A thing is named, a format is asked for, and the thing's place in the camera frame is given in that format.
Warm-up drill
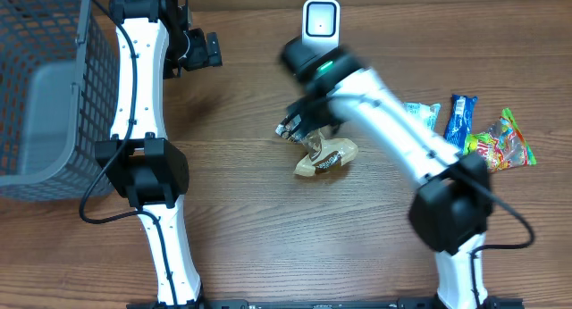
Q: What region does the dark grey plastic basket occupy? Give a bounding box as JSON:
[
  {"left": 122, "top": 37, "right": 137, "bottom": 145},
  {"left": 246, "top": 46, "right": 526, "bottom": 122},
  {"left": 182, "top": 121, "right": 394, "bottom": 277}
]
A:
[{"left": 1, "top": 0, "right": 119, "bottom": 201}]

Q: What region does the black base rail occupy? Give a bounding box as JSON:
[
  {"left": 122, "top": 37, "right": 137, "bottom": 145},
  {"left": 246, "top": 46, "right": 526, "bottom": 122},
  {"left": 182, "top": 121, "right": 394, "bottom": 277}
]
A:
[{"left": 126, "top": 296, "right": 525, "bottom": 309}]

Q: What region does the beige snack bag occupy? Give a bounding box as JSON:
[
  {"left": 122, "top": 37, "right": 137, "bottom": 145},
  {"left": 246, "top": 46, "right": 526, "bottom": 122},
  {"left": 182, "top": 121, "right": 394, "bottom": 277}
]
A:
[{"left": 275, "top": 115, "right": 358, "bottom": 177}]

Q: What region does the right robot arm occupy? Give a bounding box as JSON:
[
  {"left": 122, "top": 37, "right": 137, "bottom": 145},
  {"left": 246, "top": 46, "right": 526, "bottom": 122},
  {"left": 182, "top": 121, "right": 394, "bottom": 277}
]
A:
[{"left": 280, "top": 38, "right": 493, "bottom": 308}]

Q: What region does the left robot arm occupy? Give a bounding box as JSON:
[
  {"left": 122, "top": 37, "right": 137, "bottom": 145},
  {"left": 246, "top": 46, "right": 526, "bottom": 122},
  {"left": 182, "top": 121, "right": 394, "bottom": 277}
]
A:
[{"left": 95, "top": 0, "right": 223, "bottom": 308}]

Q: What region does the green gummy candy bag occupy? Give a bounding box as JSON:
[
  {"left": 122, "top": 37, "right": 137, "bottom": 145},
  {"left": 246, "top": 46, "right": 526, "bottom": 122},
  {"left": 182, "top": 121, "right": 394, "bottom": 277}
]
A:
[{"left": 464, "top": 108, "right": 537, "bottom": 173}]

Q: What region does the blue cookie pack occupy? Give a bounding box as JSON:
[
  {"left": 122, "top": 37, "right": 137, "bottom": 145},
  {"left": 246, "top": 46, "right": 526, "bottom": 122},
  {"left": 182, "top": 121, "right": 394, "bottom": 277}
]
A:
[{"left": 443, "top": 95, "right": 478, "bottom": 152}]

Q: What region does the mint green snack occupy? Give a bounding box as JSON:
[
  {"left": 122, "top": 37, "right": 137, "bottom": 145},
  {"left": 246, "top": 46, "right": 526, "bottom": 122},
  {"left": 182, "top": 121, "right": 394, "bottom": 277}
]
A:
[{"left": 404, "top": 102, "right": 441, "bottom": 130}]

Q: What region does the white barcode scanner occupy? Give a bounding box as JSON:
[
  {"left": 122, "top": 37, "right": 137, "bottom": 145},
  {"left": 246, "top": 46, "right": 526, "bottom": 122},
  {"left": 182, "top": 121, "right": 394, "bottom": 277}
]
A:
[{"left": 301, "top": 0, "right": 341, "bottom": 54}]

